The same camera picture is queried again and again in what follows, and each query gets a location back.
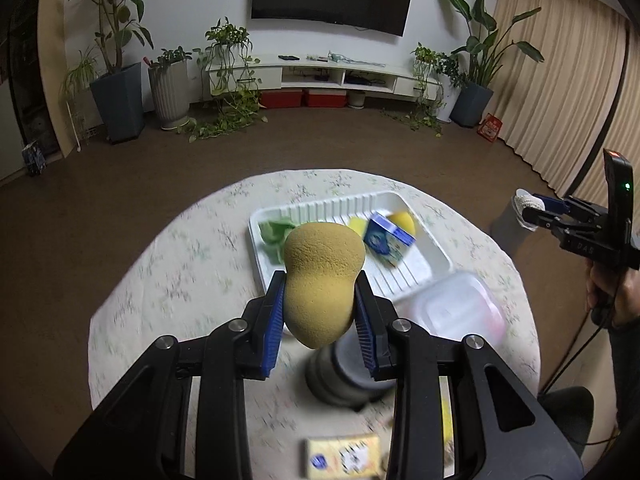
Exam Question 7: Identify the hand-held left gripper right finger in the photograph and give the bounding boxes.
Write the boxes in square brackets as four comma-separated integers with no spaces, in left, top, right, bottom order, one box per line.
[353,270,588,480]

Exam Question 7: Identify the person's right forearm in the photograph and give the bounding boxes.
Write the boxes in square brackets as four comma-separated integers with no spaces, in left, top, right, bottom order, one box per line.
[607,310,640,441]

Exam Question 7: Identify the black cable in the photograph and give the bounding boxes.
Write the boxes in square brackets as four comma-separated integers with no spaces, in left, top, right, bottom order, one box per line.
[537,305,608,396]

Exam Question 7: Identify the trailing pothos plant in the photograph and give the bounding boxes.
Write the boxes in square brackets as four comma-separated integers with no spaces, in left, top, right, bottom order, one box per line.
[177,17,268,143]

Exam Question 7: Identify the person's leg in dark trousers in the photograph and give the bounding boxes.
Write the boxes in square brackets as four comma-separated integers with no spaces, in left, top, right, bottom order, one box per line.
[537,386,596,461]

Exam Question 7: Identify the black cylinder container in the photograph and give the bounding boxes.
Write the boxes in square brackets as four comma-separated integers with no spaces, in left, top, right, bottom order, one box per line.
[305,337,398,406]

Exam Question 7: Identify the small bushy trailing plant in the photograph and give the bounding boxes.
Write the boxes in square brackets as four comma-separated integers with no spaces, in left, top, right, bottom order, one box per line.
[382,42,466,136]

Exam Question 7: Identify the dark blue tapered planter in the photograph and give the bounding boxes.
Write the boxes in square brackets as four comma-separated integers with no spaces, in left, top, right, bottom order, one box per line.
[450,82,494,127]

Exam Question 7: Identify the beige curtain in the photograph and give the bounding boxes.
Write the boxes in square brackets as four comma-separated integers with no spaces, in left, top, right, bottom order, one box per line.
[492,0,640,201]

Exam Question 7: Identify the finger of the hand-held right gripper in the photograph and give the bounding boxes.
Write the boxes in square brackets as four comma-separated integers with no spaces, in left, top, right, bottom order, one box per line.
[522,211,603,241]
[531,192,609,219]

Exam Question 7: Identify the white plastic tray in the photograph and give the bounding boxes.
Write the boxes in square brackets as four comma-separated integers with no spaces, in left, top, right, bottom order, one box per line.
[248,191,453,301]

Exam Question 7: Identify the tan gourd-shaped makeup sponge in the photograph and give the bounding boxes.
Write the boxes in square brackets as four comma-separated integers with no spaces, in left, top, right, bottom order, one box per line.
[282,222,367,350]

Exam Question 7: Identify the white tall planter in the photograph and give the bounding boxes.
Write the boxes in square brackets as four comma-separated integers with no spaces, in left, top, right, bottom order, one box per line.
[435,85,460,123]

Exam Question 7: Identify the white ribbed planter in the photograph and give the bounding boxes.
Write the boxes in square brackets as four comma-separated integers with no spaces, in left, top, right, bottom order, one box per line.
[148,60,191,131]

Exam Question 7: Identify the red storage box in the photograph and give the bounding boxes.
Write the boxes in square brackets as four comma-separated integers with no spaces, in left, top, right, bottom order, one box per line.
[259,89,304,109]
[306,89,347,108]

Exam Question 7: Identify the red cardboard box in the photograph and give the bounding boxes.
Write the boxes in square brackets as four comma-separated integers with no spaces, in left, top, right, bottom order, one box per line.
[476,112,502,142]

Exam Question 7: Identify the small dark-leaf plant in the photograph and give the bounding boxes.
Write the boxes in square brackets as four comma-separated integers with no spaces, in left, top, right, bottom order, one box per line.
[150,46,193,68]

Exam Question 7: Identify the spindly green plant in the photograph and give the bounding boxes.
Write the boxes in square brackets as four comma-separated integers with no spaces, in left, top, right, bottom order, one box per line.
[62,47,101,111]

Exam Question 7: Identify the person's right hand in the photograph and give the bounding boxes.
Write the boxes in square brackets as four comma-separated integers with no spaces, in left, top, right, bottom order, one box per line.
[586,260,640,328]

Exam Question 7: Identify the translucent plastic container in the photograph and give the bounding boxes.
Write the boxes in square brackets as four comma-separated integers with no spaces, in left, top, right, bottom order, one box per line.
[395,271,507,346]

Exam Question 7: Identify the dark blue square planter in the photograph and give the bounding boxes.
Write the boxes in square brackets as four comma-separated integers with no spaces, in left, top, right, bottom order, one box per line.
[90,62,147,143]

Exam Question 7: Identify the white television cabinet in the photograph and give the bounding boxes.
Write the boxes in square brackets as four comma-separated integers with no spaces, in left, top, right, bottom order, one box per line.
[206,54,446,101]

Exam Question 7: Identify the large broad-leaf plant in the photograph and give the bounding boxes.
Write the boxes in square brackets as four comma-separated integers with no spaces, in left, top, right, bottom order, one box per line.
[436,0,545,88]

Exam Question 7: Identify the blue printed box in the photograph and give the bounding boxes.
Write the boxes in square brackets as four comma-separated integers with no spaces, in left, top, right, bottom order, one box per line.
[22,141,47,177]

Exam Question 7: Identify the floral tablecloth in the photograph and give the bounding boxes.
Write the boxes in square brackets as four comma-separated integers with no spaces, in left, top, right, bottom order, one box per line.
[87,167,543,480]

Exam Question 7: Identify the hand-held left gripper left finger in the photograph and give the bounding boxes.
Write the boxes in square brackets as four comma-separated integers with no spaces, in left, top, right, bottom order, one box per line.
[50,270,287,480]

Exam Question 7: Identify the tall leafy tree plant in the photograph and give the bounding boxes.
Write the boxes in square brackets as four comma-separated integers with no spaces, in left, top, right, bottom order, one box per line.
[65,0,153,78]

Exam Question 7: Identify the yellow lemon toy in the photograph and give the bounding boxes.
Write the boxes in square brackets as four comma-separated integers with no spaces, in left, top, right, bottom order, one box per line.
[387,211,417,238]

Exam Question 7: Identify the blue tissue packet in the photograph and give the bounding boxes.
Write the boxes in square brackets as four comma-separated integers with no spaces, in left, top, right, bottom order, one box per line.
[363,212,417,265]

